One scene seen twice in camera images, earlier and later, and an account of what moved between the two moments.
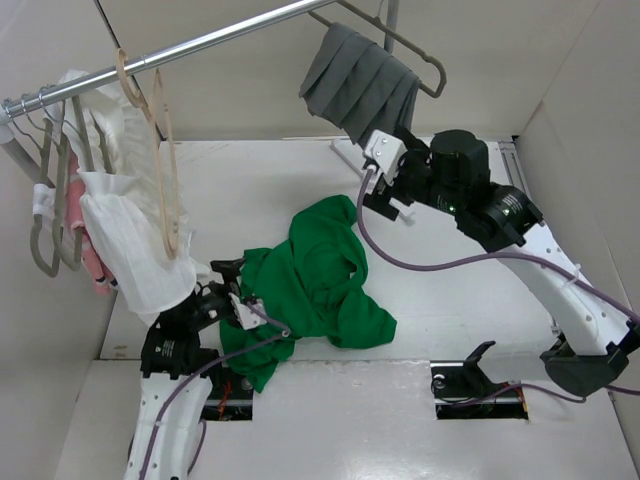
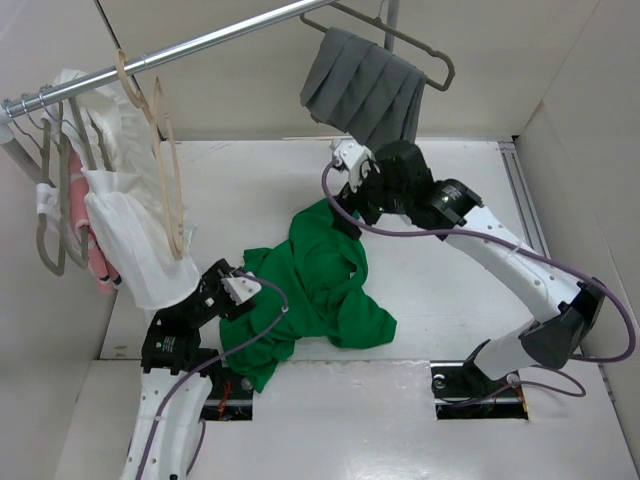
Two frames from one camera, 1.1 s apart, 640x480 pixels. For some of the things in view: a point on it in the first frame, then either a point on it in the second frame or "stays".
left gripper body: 214,304 stays
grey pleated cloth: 359,86 stays
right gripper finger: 380,204 → 344,224
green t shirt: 303,284 stays
